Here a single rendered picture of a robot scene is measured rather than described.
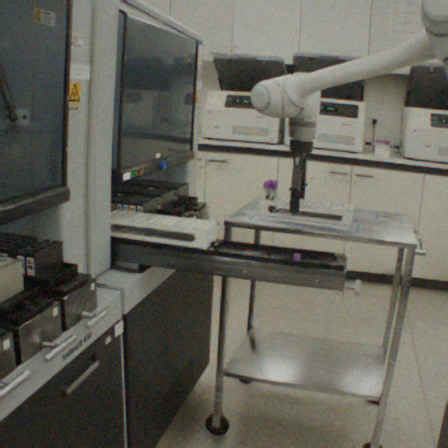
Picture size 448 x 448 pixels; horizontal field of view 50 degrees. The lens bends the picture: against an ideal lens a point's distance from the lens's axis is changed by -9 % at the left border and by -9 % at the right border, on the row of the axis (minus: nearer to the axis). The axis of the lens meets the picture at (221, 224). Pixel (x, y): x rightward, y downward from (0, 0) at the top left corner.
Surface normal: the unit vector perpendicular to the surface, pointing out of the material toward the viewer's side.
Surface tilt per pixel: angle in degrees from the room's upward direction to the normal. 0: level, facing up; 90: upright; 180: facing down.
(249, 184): 90
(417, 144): 90
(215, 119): 90
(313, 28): 90
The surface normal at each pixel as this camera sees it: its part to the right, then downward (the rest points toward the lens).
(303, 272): -0.25, 0.21
